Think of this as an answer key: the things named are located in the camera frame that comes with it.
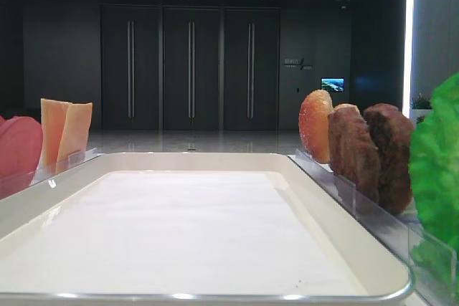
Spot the golden bread slice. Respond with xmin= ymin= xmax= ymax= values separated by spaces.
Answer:
xmin=298 ymin=90 xmax=333 ymax=163

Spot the pale orange cheese slice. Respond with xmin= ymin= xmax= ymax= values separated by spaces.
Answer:
xmin=57 ymin=102 xmax=93 ymax=162

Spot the dark brown meat patty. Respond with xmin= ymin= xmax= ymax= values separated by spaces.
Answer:
xmin=364 ymin=103 xmax=414 ymax=215

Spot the green lettuce leaf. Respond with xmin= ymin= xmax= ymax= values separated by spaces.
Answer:
xmin=409 ymin=74 xmax=458 ymax=251

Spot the red tomato slice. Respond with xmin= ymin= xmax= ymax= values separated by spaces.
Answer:
xmin=1 ymin=116 xmax=43 ymax=199

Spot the white rectangular tray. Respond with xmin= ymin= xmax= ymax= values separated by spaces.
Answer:
xmin=1 ymin=153 xmax=415 ymax=305

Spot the dark right door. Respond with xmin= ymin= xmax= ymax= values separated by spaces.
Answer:
xmin=224 ymin=9 xmax=280 ymax=130

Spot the dark door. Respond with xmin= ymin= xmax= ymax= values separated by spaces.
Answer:
xmin=164 ymin=8 xmax=219 ymax=130
xmin=101 ymin=6 xmax=159 ymax=130
xmin=224 ymin=9 xmax=280 ymax=130

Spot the dark middle door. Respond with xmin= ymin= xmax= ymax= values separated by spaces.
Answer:
xmin=164 ymin=8 xmax=219 ymax=130

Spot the dark left door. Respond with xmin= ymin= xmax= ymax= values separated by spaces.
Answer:
xmin=101 ymin=6 xmax=159 ymax=130

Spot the potted plant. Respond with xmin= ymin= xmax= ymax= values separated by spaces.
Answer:
xmin=410 ymin=93 xmax=432 ymax=125

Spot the small wall screen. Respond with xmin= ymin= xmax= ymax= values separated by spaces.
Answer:
xmin=321 ymin=78 xmax=344 ymax=92

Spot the clear acrylic left rail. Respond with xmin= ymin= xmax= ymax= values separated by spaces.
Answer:
xmin=1 ymin=148 xmax=100 ymax=199

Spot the clear acrylic rail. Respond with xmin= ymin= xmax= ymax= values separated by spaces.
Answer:
xmin=1 ymin=148 xmax=100 ymax=199
xmin=293 ymin=149 xmax=458 ymax=305

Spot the clear acrylic right rail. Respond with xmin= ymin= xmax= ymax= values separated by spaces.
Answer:
xmin=293 ymin=149 xmax=458 ymax=305

